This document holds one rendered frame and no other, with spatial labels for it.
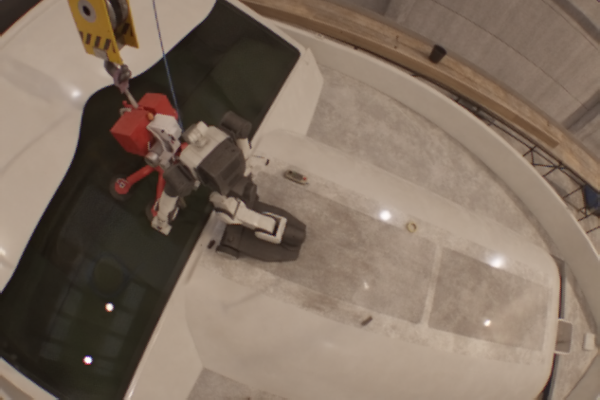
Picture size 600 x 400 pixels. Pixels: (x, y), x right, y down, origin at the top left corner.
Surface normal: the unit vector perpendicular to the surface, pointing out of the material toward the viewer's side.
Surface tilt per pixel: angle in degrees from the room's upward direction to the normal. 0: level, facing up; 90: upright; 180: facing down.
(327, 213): 0
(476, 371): 12
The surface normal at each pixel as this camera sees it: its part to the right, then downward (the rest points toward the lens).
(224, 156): -0.03, -0.51
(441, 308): 0.18, -0.46
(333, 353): 0.04, -0.11
